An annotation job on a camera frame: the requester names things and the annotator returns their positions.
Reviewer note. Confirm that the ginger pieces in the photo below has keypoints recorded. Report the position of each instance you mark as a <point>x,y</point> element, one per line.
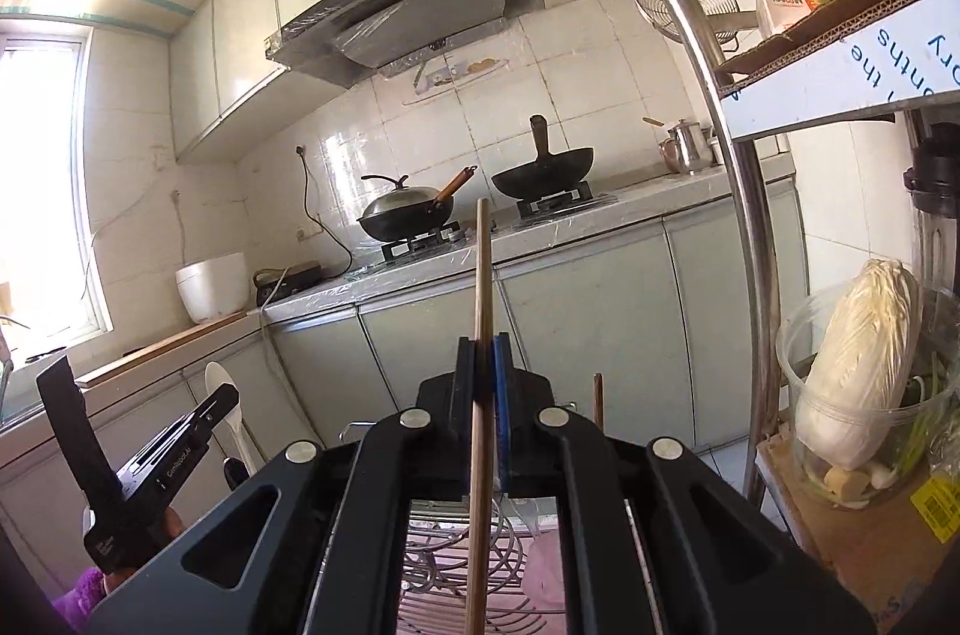
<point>844,483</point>

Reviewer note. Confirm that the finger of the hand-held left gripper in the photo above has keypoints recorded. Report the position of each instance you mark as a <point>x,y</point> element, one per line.
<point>236,474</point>
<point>217,414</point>

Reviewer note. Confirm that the window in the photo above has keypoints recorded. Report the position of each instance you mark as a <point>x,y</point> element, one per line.
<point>45,192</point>

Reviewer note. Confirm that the lower kitchen cabinets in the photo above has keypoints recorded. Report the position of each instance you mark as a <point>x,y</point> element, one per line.
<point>600,320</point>

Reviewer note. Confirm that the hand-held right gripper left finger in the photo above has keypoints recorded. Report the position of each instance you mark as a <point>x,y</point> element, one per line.
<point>466,380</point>

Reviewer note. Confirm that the wooden chopstick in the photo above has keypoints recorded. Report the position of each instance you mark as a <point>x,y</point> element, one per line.
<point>484,275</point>

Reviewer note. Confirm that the upper kitchen cabinets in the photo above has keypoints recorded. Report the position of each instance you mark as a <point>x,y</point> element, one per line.
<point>300,5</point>

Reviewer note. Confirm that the metal shelf pole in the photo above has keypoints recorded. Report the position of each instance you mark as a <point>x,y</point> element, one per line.
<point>720,155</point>

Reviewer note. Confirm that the napa cabbage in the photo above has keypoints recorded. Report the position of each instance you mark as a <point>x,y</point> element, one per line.
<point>855,357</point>

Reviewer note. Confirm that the metal kettle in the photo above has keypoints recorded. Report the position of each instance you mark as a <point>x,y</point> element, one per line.
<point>690,151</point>

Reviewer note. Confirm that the wooden cutting board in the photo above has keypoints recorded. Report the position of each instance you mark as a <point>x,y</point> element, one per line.
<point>165,346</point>

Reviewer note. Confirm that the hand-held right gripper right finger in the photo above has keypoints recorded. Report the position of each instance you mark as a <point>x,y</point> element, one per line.
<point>504,395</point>

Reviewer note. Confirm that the kitchen cabinets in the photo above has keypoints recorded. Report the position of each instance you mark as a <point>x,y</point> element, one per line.
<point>300,5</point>
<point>600,320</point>

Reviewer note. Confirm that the dark brown chopstick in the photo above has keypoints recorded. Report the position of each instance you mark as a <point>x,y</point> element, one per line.
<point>598,399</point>

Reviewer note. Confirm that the gas stove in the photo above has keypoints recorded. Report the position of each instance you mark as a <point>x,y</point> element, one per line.
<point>562,206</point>

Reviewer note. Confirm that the black range hood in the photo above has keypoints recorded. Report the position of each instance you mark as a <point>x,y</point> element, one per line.
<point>405,5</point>

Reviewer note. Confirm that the pink plastic drip tray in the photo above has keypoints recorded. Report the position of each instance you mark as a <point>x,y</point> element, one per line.
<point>442,605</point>

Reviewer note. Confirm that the black blender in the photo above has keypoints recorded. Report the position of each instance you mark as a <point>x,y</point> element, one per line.
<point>934,177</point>

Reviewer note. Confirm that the person's left hand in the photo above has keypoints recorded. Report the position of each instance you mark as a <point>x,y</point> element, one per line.
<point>174,524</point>

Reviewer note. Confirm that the white plastic spoon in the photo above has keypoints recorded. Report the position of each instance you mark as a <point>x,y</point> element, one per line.
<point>219,380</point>

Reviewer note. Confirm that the clear plastic container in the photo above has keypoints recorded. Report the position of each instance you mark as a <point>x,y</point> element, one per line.
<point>795,342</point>

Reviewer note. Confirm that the metal wok lid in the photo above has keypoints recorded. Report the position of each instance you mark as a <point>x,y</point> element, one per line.
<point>401,201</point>

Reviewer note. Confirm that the white printed cardboard sheet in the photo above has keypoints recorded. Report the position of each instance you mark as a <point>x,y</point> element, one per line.
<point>840,72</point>

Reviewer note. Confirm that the white rice cooker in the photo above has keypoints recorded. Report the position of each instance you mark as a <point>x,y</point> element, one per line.
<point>212,290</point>

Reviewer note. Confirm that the cardboard box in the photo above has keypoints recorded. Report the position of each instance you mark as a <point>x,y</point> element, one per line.
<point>862,560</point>

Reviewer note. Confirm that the green onions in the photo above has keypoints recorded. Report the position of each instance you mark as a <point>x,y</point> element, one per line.
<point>930,410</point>

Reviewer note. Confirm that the garlic bulb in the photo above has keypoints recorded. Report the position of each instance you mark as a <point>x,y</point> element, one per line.
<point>883,476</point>

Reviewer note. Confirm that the black induction cooker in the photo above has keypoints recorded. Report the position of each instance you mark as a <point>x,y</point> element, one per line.
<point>289,282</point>

